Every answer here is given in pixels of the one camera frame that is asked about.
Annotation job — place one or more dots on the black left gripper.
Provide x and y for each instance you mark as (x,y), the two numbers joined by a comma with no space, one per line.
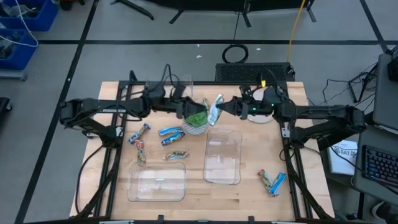
(186,107)

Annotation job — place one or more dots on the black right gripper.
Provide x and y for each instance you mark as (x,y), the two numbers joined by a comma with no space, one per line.
(240,108)

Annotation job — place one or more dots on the blue white granola bar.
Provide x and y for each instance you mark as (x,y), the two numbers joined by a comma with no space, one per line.
(215,112)

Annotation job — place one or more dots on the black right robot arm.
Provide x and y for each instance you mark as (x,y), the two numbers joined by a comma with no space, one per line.
(320,113)

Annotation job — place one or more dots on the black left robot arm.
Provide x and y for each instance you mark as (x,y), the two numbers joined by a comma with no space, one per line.
(102,107)

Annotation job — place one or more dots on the red green granola bar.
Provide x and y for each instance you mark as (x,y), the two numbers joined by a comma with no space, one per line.
(140,153)
(265,179)

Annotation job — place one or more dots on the green succulent in patterned pot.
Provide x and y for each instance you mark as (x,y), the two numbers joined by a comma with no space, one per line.
(196,123)

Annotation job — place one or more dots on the small clear plastic bin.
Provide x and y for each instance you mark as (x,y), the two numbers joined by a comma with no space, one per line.
(183,85)

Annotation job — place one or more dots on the clear round disc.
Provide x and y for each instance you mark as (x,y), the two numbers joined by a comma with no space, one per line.
(259,119)

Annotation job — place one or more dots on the black computer case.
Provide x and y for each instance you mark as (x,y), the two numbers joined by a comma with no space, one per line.
(252,72)

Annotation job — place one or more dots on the tall clear plastic bin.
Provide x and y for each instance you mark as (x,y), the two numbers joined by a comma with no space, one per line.
(222,157)

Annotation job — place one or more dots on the wide clear plastic bin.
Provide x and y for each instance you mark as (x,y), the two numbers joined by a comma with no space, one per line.
(157,182)

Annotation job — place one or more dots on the white paper sheet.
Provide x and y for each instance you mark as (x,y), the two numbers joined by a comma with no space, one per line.
(343,157)

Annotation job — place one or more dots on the grey laptop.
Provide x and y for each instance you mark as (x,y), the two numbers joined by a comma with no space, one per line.
(385,93)

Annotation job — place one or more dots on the backlit black keyboard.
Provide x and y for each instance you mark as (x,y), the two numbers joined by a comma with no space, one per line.
(381,165)

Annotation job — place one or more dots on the blue storage crate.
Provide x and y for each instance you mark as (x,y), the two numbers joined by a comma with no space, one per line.
(17,49)
(34,15)

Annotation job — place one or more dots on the black aluminium table frame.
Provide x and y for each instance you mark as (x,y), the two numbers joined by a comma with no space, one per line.
(113,174)

